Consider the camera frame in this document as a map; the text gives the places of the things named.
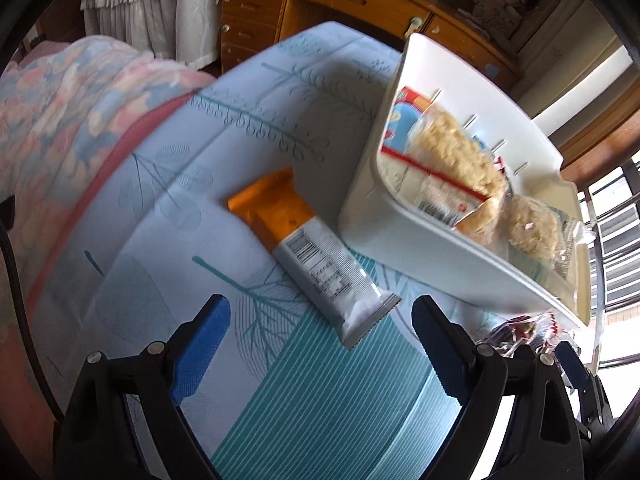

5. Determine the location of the clear pack yellow crisp cake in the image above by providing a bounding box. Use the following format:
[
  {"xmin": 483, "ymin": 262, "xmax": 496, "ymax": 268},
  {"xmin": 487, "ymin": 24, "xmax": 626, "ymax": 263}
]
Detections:
[{"xmin": 506, "ymin": 194, "xmax": 579, "ymax": 278}]

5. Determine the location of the orange egg yolk snack packet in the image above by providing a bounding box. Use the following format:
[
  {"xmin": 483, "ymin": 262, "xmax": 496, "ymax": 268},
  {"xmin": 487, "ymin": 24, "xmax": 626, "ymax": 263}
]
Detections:
[{"xmin": 227, "ymin": 167, "xmax": 401, "ymax": 349}]

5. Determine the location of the clear pack puffed rice cake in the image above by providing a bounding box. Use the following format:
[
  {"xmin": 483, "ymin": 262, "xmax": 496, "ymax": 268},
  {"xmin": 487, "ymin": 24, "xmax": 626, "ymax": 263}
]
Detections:
[{"xmin": 405, "ymin": 104, "xmax": 506, "ymax": 202}]

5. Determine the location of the clear pack walnut cookie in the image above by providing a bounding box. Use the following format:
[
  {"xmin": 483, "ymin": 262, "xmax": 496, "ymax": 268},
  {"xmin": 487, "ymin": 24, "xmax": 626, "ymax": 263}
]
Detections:
[{"xmin": 476, "ymin": 311, "xmax": 565, "ymax": 358}]

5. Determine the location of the leaf-print blue tablecloth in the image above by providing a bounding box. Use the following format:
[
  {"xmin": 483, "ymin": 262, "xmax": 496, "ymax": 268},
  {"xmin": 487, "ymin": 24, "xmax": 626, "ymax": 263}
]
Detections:
[{"xmin": 32, "ymin": 23, "xmax": 495, "ymax": 479}]

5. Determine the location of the white plastic storage bin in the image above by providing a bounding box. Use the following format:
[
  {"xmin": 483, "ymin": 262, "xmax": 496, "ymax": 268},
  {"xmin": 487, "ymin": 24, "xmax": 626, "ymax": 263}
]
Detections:
[{"xmin": 338, "ymin": 34, "xmax": 589, "ymax": 328}]

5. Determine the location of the red-white Lipo biscuit packet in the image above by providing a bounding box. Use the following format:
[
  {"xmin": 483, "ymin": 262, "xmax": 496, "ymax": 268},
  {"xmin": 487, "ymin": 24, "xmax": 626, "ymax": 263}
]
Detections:
[{"xmin": 378, "ymin": 145, "xmax": 487, "ymax": 228}]

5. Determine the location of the floral pastel quilt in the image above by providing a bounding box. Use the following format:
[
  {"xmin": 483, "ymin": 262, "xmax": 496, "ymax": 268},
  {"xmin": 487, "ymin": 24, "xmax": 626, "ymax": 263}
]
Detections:
[{"xmin": 0, "ymin": 34, "xmax": 216, "ymax": 480}]

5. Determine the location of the blue-red wafer packet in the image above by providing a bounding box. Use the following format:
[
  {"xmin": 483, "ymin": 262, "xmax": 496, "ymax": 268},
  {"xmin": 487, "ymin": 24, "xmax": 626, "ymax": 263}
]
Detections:
[{"xmin": 383, "ymin": 87, "xmax": 432, "ymax": 152}]

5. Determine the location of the grey ruffled cloth cover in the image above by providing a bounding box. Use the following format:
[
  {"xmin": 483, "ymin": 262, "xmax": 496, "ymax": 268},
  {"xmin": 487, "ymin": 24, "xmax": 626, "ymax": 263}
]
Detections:
[{"xmin": 80, "ymin": 0, "xmax": 220, "ymax": 70}]

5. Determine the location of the brown wooden desk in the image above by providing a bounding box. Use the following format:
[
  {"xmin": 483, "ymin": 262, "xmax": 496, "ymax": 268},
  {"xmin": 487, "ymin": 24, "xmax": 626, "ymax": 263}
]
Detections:
[{"xmin": 219, "ymin": 0, "xmax": 521, "ymax": 91}]

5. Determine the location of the steel window guard rail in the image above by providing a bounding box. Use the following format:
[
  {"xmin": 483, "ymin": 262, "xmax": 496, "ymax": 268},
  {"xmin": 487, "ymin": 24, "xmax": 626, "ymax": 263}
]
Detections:
[{"xmin": 578, "ymin": 154, "xmax": 639, "ymax": 368}]

